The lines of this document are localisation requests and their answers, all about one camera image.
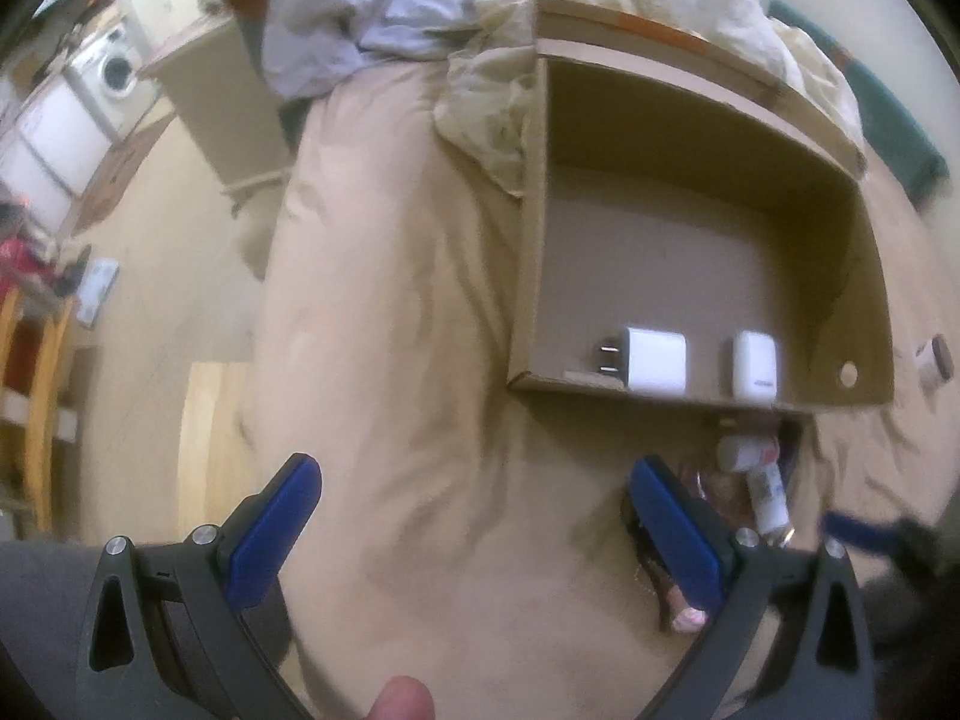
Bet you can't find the green cloth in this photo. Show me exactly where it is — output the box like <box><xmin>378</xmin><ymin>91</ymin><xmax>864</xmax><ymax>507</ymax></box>
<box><xmin>769</xmin><ymin>0</ymin><xmax>947</xmax><ymax>200</ymax></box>

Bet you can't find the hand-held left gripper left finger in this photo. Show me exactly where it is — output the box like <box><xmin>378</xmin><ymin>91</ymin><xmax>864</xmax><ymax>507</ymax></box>
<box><xmin>75</xmin><ymin>452</ymin><xmax>323</xmax><ymax>720</ymax></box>

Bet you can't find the wooden chair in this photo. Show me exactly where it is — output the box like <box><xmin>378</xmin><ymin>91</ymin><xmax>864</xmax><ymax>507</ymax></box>
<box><xmin>0</xmin><ymin>292</ymin><xmax>76</xmax><ymax>533</ymax></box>

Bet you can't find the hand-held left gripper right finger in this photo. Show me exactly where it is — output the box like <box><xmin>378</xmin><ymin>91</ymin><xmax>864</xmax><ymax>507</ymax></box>
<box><xmin>628</xmin><ymin>454</ymin><xmax>878</xmax><ymax>720</ymax></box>

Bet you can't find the white labelled bottle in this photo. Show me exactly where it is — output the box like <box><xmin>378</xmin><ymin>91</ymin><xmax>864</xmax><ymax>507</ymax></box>
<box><xmin>746</xmin><ymin>461</ymin><xmax>792</xmax><ymax>537</ymax></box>

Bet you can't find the person's left hand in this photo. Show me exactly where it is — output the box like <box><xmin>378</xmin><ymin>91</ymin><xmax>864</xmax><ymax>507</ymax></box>
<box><xmin>371</xmin><ymin>675</ymin><xmax>436</xmax><ymax>720</ymax></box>

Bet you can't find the small white adapter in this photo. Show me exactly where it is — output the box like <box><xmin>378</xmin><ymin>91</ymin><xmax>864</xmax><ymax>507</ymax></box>
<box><xmin>726</xmin><ymin>330</ymin><xmax>779</xmax><ymax>404</ymax></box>

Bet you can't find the white kitchen cabinet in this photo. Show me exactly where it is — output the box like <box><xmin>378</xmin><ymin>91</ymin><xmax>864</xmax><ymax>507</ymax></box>
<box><xmin>0</xmin><ymin>82</ymin><xmax>113</xmax><ymax>218</ymax></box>

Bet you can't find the paper on floor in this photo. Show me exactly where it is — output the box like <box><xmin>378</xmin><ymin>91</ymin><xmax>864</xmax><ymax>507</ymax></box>
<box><xmin>75</xmin><ymin>259</ymin><xmax>121</xmax><ymax>327</ymax></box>

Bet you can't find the cream nightstand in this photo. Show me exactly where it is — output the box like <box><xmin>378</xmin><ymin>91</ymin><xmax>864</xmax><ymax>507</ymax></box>
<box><xmin>139</xmin><ymin>15</ymin><xmax>293</xmax><ymax>196</ymax></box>

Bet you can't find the white tube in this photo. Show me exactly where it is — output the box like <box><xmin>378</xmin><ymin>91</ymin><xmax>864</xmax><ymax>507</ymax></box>
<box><xmin>716</xmin><ymin>431</ymin><xmax>781</xmax><ymax>473</ymax></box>

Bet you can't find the brown cardboard box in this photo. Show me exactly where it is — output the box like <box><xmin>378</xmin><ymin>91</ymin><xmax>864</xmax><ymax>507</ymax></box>
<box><xmin>71</xmin><ymin>120</ymin><xmax>173</xmax><ymax>233</ymax></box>

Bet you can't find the red object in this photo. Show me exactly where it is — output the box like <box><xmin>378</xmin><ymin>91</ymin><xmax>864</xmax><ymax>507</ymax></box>
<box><xmin>0</xmin><ymin>232</ymin><xmax>46</xmax><ymax>278</ymax></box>

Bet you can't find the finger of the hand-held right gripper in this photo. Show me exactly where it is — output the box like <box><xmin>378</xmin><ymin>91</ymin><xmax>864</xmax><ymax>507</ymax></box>
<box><xmin>821</xmin><ymin>511</ymin><xmax>912</xmax><ymax>556</ymax></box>

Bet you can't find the white washing machine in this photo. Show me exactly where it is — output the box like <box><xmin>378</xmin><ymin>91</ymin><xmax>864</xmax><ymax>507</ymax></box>
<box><xmin>64</xmin><ymin>22</ymin><xmax>162</xmax><ymax>136</ymax></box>

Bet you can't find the light wooden board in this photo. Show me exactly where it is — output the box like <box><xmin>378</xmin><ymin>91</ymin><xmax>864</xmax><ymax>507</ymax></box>
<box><xmin>180</xmin><ymin>361</ymin><xmax>260</xmax><ymax>526</ymax></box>

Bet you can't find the white charger with prongs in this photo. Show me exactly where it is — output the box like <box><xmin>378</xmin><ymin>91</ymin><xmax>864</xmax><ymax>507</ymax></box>
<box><xmin>596</xmin><ymin>326</ymin><xmax>689</xmax><ymax>396</ymax></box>

